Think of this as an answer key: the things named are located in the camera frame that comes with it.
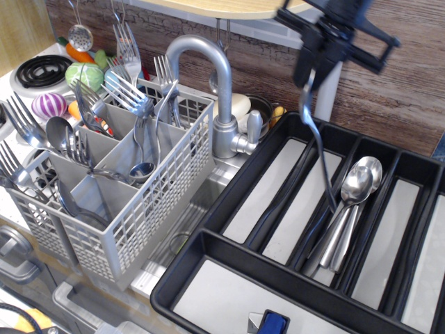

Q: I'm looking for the hanging steel fork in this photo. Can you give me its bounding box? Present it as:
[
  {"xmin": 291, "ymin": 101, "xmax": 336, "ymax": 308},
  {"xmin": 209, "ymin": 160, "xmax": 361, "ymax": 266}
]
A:
[{"xmin": 111, "ymin": 1, "xmax": 142, "ymax": 86}]

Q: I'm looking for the blue clip object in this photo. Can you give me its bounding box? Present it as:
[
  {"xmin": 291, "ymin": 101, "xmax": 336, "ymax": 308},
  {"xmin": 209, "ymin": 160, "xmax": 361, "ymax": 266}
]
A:
[{"xmin": 247, "ymin": 310, "xmax": 290, "ymax": 334}]

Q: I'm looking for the white metal pole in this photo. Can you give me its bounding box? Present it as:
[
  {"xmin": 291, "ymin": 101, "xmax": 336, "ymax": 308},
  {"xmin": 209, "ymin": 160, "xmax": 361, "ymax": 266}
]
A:
[{"xmin": 314, "ymin": 62, "xmax": 343, "ymax": 122}]

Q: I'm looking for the white toy food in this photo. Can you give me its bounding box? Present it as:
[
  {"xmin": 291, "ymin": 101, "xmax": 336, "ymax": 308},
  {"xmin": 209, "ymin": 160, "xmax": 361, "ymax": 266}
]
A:
[{"xmin": 231, "ymin": 93, "xmax": 251, "ymax": 120}]

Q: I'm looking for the hanging perforated steel ladle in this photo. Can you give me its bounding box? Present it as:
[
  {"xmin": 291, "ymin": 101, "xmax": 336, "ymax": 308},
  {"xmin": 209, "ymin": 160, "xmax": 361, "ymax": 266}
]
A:
[{"xmin": 68, "ymin": 0, "xmax": 94, "ymax": 52}]

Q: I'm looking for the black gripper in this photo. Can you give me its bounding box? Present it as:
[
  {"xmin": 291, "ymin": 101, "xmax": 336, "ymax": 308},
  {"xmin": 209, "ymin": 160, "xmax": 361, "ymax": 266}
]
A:
[{"xmin": 276, "ymin": 1, "xmax": 401, "ymax": 90}]

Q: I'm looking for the small spoon in basket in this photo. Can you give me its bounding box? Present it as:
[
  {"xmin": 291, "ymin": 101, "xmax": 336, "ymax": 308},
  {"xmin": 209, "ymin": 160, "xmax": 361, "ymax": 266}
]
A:
[{"xmin": 129, "ymin": 117, "xmax": 154, "ymax": 184}]

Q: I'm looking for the grey plastic cutlery basket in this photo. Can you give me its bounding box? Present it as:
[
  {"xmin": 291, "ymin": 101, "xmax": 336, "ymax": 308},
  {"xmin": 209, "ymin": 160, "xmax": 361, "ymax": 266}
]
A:
[{"xmin": 10, "ymin": 92, "xmax": 214, "ymax": 290}]

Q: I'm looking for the steel spoon in tray front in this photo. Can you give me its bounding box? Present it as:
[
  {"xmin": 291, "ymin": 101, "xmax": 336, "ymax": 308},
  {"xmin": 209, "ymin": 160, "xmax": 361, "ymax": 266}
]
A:
[{"xmin": 319, "ymin": 166, "xmax": 373, "ymax": 269}]

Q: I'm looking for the steel fork lower left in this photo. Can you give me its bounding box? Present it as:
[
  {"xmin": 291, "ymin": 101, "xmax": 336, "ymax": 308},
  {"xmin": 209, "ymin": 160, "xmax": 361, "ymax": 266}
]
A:
[{"xmin": 1, "ymin": 141, "xmax": 49, "ymax": 203}]

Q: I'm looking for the orange toy carrot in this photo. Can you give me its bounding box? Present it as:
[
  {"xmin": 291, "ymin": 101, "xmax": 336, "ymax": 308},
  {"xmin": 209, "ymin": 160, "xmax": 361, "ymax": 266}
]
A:
[{"xmin": 57, "ymin": 37, "xmax": 95, "ymax": 63}]

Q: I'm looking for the round wooden shelf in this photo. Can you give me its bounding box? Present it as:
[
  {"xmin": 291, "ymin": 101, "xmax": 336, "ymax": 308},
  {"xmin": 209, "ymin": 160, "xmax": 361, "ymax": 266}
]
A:
[{"xmin": 137, "ymin": 0, "xmax": 307, "ymax": 20}]

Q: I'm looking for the black coil stove burner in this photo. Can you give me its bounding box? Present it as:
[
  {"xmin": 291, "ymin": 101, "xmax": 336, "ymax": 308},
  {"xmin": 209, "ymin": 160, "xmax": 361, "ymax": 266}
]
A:
[{"xmin": 15, "ymin": 55, "xmax": 73, "ymax": 88}]

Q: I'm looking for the steel fork middle tilted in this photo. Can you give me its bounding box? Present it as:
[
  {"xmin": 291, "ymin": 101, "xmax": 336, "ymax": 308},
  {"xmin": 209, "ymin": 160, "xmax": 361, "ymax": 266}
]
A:
[{"xmin": 102, "ymin": 60, "xmax": 151, "ymax": 163}]

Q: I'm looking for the big steel spoon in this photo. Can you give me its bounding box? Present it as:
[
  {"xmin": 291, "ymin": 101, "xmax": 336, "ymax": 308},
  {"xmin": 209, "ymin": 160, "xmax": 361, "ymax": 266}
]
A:
[{"xmin": 299, "ymin": 69, "xmax": 337, "ymax": 213}]

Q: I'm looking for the steel fork back right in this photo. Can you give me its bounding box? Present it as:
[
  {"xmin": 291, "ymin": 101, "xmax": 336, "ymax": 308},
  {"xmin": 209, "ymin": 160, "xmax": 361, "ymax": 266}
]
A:
[{"xmin": 154, "ymin": 56, "xmax": 181, "ymax": 128}]

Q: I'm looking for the large spoon front compartment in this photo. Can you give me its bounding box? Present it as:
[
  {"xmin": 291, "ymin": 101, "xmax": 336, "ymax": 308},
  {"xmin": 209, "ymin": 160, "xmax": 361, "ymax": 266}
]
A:
[{"xmin": 55, "ymin": 180, "xmax": 109, "ymax": 231}]

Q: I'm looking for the steel spoon bowl left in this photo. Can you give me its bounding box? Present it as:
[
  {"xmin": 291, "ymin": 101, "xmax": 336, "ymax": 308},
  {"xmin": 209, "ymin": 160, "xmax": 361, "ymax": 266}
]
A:
[{"xmin": 46, "ymin": 116, "xmax": 74, "ymax": 153}]

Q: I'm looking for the steel spoon in tray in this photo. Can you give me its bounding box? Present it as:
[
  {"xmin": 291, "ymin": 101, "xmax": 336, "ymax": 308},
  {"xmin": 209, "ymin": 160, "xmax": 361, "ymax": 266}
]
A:
[
  {"xmin": 305, "ymin": 156, "xmax": 384, "ymax": 274},
  {"xmin": 319, "ymin": 166, "xmax": 373, "ymax": 269}
]

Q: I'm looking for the purple striped toy onion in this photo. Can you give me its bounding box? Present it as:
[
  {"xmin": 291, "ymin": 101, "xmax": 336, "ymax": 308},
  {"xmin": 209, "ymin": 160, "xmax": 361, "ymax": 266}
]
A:
[{"xmin": 31, "ymin": 93, "xmax": 67, "ymax": 120}]

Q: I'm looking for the steel fork far left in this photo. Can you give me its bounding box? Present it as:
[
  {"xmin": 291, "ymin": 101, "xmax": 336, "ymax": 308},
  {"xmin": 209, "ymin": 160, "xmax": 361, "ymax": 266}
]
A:
[{"xmin": 5, "ymin": 92, "xmax": 63, "ymax": 157}]

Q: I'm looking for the silver kitchen faucet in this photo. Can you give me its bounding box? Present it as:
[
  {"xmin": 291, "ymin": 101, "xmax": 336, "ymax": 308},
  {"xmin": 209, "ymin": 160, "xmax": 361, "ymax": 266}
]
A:
[{"xmin": 165, "ymin": 35, "xmax": 262, "ymax": 159}]

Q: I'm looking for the black cutlery tray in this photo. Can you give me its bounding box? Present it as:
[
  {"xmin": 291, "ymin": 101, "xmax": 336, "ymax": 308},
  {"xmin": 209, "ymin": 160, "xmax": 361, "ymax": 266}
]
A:
[{"xmin": 150, "ymin": 111, "xmax": 444, "ymax": 333}]

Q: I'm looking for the steel spoon in tray back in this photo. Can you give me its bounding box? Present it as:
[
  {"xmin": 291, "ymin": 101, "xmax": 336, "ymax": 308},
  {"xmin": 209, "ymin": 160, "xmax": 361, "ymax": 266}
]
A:
[{"xmin": 305, "ymin": 156, "xmax": 384, "ymax": 274}]

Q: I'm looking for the green toy cabbage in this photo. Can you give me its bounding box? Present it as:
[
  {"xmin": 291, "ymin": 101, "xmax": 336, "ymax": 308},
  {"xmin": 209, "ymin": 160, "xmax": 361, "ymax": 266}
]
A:
[{"xmin": 65, "ymin": 63, "xmax": 104, "ymax": 92}]

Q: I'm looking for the steel fork back compartment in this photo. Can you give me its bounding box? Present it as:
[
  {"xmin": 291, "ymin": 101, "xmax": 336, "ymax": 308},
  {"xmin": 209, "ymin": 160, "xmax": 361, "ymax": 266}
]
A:
[{"xmin": 72, "ymin": 79, "xmax": 114, "ymax": 138}]

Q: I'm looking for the small steel pot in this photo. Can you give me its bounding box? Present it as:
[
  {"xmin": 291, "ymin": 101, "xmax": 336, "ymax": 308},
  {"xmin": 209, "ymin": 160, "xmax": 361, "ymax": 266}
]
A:
[{"xmin": 247, "ymin": 94, "xmax": 278, "ymax": 139}]

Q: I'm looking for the small steel fork centre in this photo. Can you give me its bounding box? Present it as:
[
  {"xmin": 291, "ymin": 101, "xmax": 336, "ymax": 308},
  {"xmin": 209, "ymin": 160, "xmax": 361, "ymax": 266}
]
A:
[{"xmin": 65, "ymin": 127, "xmax": 129, "ymax": 184}]

